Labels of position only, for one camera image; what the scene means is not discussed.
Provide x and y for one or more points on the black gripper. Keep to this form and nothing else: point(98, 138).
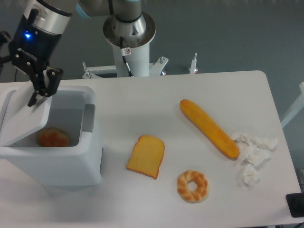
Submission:
point(30, 51)

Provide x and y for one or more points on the white trash can lid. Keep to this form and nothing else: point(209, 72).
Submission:
point(17, 119)

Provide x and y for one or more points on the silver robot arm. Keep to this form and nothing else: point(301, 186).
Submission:
point(127, 28)

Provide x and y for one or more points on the white trash can body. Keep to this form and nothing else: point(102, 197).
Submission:
point(73, 111)

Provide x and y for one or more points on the round orange pastry in bin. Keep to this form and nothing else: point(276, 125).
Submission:
point(52, 137)

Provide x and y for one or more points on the toast bread slice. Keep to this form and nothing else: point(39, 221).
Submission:
point(147, 155)

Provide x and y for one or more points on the white clamp with red foot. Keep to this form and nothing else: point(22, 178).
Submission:
point(193, 68)

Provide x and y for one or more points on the long orange baguette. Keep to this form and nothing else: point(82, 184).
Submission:
point(210, 128)

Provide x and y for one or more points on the large crumpled white tissue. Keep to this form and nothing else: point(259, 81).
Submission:
point(253, 149)

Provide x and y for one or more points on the small crumpled white tissue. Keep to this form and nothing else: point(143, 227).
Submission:
point(250, 176)

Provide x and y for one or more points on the black device at table edge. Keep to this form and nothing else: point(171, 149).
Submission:
point(295, 203)

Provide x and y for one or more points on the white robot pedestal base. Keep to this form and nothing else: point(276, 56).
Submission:
point(128, 60)

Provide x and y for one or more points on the braided ring bread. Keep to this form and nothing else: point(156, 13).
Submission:
point(192, 186)

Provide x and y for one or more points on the white frame post right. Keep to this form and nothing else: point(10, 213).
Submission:
point(294, 108)

